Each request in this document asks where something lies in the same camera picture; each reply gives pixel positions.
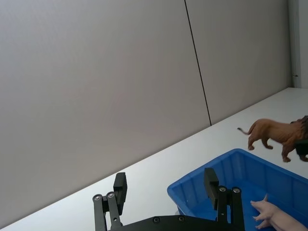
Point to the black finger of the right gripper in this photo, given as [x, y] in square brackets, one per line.
[302, 149]

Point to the brown toy lion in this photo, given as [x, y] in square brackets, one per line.
[269, 132]

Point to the blue plastic bin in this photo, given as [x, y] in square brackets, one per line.
[240, 168]

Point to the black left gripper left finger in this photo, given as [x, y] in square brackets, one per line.
[120, 192]

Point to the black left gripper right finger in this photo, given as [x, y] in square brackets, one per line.
[211, 190]

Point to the pink toy animal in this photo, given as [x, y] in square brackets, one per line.
[276, 214]

